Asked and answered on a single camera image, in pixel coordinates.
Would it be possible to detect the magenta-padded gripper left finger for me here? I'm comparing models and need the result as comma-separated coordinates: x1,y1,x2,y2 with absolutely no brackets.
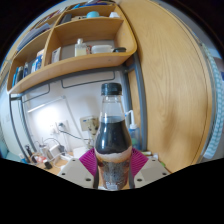
57,148,100,190

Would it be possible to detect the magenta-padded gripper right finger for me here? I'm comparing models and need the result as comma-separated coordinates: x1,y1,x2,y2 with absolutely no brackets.
126,147,171,189

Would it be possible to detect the dark drink bottle black cap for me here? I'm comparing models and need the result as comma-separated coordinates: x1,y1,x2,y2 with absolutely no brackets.
93,82,133,192

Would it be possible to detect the blue pump bottle white top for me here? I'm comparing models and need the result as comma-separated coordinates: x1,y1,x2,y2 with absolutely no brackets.
124,109,142,151

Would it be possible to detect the wooden tree figure toy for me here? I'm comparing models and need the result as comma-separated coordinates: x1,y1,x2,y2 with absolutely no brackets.
79,115,100,148

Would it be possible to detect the white light bar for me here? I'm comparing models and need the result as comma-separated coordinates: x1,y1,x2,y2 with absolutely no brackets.
26,96,66,113

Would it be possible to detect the teal white striped towel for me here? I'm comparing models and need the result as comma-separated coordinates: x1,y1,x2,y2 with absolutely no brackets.
201,43,224,160

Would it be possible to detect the wooden wall shelf unit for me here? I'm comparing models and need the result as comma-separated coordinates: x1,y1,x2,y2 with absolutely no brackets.
6,0,138,96

